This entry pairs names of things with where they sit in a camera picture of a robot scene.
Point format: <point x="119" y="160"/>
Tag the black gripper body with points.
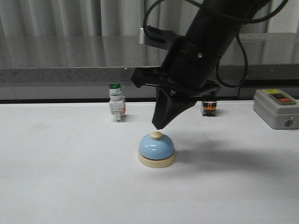
<point x="186" y="67"/>

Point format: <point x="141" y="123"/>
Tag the black selector knob switch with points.
<point x="208" y="105"/>

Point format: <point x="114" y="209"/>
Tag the grey pleated curtain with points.
<point x="116" y="17"/>

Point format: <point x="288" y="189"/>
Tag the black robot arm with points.
<point x="224" y="19"/>

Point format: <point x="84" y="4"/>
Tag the grey on-off switch box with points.
<point x="277" y="109"/>

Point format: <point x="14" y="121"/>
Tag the blue and cream desk bell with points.
<point x="156" y="150"/>

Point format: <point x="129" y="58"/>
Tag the green pushbutton switch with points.
<point x="117" y="103"/>

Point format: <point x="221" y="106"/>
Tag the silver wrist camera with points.
<point x="162" y="39"/>

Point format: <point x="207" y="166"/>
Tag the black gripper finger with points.
<point x="162" y="113"/>
<point x="174" y="106"/>

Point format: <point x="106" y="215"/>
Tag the grey stone counter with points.
<point x="81" y="68"/>

